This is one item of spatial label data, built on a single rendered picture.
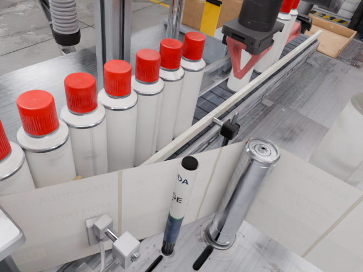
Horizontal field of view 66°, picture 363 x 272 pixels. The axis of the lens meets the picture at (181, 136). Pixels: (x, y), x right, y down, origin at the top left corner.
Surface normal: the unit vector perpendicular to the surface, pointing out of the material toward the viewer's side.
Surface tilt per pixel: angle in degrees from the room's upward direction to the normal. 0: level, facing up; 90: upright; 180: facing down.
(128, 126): 90
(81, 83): 2
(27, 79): 0
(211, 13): 90
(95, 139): 90
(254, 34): 1
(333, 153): 89
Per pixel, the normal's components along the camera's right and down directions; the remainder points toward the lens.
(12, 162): 0.76, -0.37
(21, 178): 0.97, 0.25
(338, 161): -0.75, 0.35
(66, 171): 0.82, 0.48
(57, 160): 0.64, 0.59
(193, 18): -0.51, 0.52
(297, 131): 0.15, -0.73
